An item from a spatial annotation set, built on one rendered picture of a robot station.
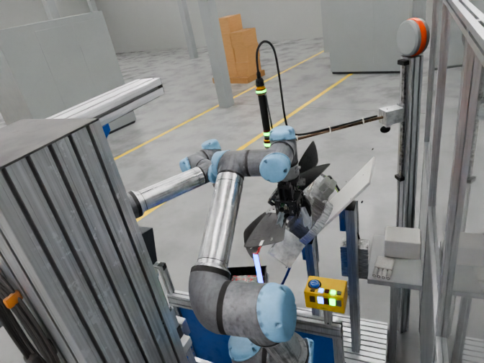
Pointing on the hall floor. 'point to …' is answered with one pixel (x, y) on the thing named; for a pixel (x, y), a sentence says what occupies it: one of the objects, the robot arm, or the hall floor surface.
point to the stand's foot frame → (369, 348)
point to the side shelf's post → (393, 324)
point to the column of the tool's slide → (411, 124)
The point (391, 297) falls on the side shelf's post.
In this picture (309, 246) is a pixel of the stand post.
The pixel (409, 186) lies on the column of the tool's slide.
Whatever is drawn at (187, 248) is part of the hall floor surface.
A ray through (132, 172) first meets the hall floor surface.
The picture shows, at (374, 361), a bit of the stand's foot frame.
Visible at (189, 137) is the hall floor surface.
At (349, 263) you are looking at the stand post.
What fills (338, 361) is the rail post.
